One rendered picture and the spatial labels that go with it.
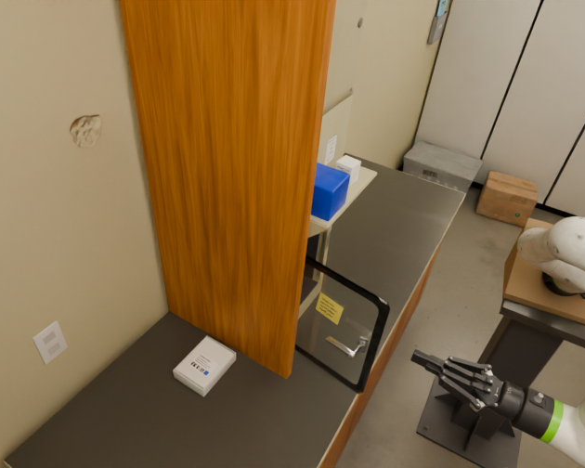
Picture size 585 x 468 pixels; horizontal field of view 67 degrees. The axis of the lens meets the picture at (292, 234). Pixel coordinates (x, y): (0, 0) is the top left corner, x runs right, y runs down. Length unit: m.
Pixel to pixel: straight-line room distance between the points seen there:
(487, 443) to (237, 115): 2.14
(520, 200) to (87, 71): 3.47
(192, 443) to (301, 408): 0.32
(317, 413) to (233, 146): 0.82
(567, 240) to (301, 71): 0.81
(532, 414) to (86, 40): 1.22
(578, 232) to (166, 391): 1.21
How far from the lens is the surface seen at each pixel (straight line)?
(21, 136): 1.07
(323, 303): 1.22
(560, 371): 3.16
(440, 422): 2.61
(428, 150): 4.20
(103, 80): 1.15
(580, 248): 1.31
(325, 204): 1.06
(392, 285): 1.79
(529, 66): 4.03
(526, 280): 1.93
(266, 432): 1.37
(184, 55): 1.02
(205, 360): 1.45
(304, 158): 0.91
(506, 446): 2.69
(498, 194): 4.01
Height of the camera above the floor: 2.17
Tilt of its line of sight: 39 degrees down
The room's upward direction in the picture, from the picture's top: 5 degrees clockwise
